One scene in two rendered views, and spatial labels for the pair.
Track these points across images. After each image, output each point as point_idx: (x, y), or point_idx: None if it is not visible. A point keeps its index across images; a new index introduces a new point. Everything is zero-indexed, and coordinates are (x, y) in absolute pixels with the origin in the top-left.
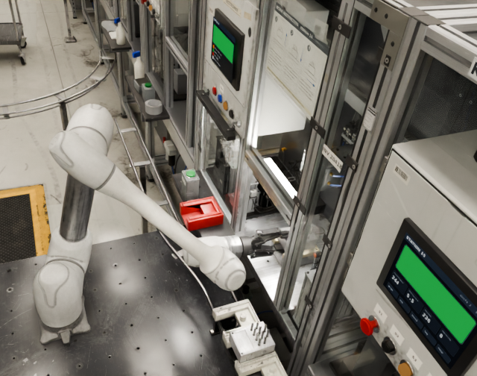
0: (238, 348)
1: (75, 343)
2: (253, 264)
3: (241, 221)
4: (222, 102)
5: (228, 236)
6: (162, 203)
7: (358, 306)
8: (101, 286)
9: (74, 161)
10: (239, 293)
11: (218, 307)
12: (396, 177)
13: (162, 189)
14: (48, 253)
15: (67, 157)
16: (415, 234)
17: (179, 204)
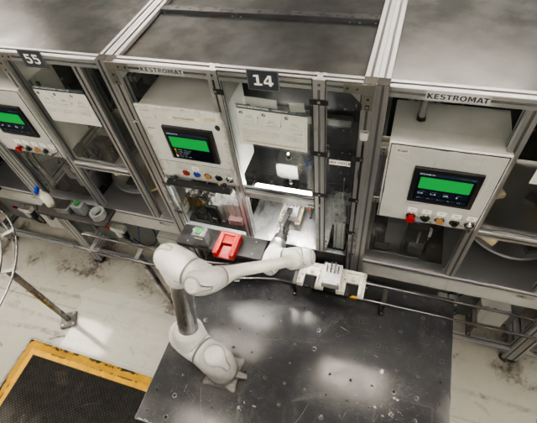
0: (333, 284)
1: (247, 372)
2: None
3: (254, 228)
4: (200, 175)
5: (271, 242)
6: None
7: (395, 214)
8: (216, 336)
9: (212, 284)
10: None
11: (297, 278)
12: (399, 154)
13: None
14: (186, 352)
15: (207, 286)
16: (425, 170)
17: (213, 253)
